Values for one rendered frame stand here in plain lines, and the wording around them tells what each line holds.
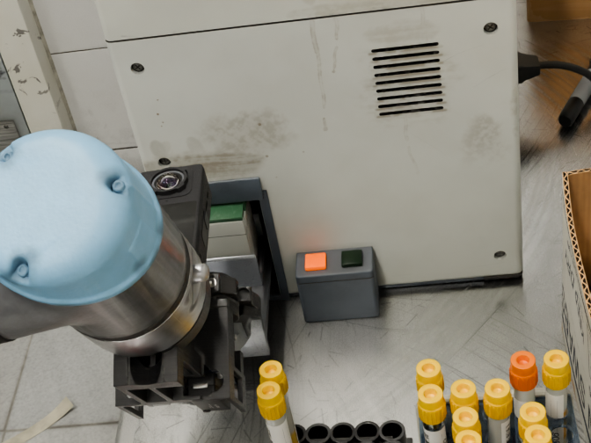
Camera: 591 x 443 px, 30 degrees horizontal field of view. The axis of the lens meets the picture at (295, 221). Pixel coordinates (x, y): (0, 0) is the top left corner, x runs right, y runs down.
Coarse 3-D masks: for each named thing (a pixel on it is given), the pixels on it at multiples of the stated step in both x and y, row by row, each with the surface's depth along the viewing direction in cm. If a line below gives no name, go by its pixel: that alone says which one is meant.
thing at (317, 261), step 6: (324, 252) 85; (306, 258) 85; (312, 258) 85; (318, 258) 85; (324, 258) 84; (306, 264) 84; (312, 264) 84; (318, 264) 84; (324, 264) 84; (306, 270) 84; (312, 270) 84
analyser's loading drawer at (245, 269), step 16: (256, 208) 92; (256, 224) 87; (240, 256) 83; (256, 256) 84; (224, 272) 85; (240, 272) 84; (256, 272) 84; (256, 288) 85; (256, 320) 80; (256, 336) 81; (256, 352) 82
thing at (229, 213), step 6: (216, 204) 83; (222, 204) 83; (228, 204) 83; (234, 204) 83; (240, 204) 83; (210, 210) 82; (216, 210) 82; (222, 210) 82; (228, 210) 82; (234, 210) 82; (240, 210) 82; (210, 216) 82; (216, 216) 82; (222, 216) 82; (228, 216) 82; (234, 216) 82; (240, 216) 81; (210, 222) 82; (216, 222) 82
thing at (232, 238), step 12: (252, 216) 86; (216, 228) 82; (228, 228) 82; (240, 228) 82; (252, 228) 86; (216, 240) 83; (228, 240) 83; (240, 240) 83; (252, 240) 85; (216, 252) 84; (228, 252) 84; (240, 252) 84; (252, 252) 85
